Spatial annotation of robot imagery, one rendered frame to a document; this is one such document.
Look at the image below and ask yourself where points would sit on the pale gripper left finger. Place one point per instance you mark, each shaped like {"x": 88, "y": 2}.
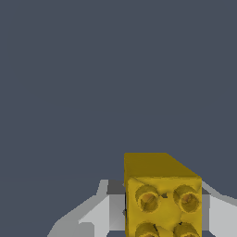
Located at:
{"x": 102, "y": 213}

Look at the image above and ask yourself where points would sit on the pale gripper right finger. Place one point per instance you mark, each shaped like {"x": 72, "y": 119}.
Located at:
{"x": 220, "y": 213}

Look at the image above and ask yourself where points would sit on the yellow studded toy brick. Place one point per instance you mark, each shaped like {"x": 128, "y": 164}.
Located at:
{"x": 163, "y": 191}

